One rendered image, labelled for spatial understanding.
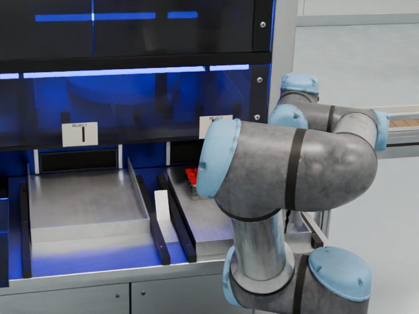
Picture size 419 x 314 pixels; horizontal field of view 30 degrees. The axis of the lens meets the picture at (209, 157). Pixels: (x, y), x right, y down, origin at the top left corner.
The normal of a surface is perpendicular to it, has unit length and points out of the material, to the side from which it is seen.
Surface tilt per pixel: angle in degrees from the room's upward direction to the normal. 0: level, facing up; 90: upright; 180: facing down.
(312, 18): 90
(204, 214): 0
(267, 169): 70
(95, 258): 0
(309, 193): 98
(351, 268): 7
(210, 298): 90
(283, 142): 30
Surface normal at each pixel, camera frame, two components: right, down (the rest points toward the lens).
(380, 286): 0.04, -0.91
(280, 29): 0.23, 0.41
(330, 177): 0.34, 0.11
